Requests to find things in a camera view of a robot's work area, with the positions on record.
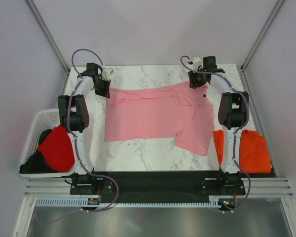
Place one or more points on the pink polo shirt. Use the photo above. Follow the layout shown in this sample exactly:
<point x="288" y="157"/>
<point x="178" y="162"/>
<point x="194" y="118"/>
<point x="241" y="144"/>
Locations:
<point x="177" y="111"/>

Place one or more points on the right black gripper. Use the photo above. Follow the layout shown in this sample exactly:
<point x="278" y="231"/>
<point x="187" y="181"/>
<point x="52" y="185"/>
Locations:
<point x="193" y="82"/>

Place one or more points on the red t shirt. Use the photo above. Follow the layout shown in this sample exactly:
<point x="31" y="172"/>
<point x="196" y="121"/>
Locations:
<point x="57" y="150"/>

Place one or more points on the aluminium frame post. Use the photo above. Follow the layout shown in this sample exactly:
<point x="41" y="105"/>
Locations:
<point x="47" y="34"/>
<point x="267" y="25"/>

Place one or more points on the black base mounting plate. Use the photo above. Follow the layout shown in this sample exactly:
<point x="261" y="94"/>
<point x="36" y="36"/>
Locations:
<point x="107" y="184"/>

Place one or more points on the left aluminium frame post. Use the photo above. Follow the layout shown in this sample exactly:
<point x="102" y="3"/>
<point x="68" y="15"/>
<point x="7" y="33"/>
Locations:
<point x="47" y="34"/>

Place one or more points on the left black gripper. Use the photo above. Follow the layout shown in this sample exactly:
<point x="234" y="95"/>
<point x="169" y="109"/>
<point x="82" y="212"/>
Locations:
<point x="106" y="93"/>

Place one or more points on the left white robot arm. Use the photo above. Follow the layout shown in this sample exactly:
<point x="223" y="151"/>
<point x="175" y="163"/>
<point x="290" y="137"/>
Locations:
<point x="74" y="115"/>

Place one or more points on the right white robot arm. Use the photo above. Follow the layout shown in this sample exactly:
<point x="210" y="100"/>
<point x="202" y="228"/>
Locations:
<point x="233" y="112"/>

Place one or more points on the white slotted cable duct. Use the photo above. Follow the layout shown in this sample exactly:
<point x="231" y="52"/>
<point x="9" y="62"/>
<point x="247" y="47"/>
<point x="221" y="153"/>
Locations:
<point x="85" y="201"/>

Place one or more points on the white plastic laundry basket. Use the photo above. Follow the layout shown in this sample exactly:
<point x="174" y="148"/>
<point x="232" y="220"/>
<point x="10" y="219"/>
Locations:
<point x="43" y="120"/>

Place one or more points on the black t shirt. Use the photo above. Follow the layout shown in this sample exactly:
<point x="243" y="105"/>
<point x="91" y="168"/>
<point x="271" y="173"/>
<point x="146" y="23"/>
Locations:
<point x="35" y="164"/>

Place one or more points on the right aluminium frame post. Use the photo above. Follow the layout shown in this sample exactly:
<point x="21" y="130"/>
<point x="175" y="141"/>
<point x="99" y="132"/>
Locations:
<point x="267" y="25"/>

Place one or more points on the aluminium rail profile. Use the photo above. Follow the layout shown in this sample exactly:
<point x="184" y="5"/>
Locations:
<point x="254" y="188"/>

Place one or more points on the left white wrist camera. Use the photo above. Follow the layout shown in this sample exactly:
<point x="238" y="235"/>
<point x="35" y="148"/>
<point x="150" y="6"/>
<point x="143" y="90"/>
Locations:
<point x="107" y="73"/>

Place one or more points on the folded orange t shirt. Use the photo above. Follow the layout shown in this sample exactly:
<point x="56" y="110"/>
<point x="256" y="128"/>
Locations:
<point x="253" y="153"/>

